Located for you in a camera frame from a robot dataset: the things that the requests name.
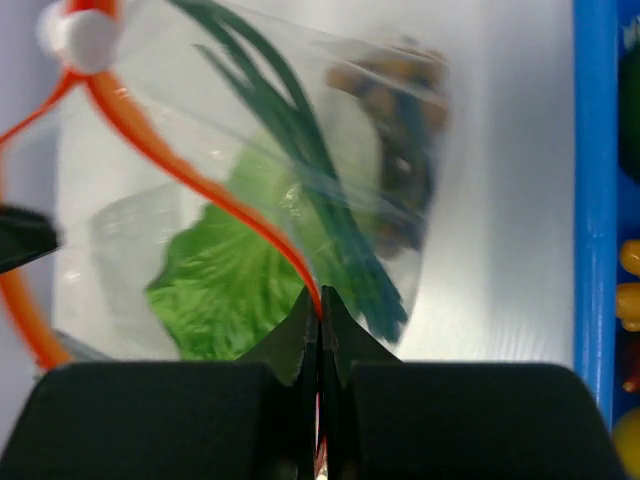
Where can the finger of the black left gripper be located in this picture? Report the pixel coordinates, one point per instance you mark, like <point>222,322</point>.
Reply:
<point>26,236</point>

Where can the blue plastic bin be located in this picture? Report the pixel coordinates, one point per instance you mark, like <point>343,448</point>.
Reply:
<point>606,200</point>

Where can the green scallion bunch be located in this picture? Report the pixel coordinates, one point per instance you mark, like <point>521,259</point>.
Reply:
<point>338,249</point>

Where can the yellow mango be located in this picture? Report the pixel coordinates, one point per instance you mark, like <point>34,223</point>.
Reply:
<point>626,437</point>

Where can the napa cabbage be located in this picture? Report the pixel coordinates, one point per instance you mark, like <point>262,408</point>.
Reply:
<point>223,287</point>

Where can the orange ginger root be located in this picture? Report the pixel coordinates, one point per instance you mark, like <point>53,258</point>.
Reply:
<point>627,293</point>

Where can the dark green cucumber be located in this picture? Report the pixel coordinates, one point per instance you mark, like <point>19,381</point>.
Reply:
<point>628,113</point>

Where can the clear zip bag orange zipper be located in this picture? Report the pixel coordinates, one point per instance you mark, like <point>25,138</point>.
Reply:
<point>124,153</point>

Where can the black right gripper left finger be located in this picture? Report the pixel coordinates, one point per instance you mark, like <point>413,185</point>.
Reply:
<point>252,418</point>

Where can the red chili pepper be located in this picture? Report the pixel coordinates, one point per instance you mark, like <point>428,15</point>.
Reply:
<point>630,363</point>

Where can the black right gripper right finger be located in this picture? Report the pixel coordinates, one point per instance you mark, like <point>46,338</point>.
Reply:
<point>389,419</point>

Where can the longan bunch with leaves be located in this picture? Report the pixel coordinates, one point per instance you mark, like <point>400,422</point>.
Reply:
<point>398,86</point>

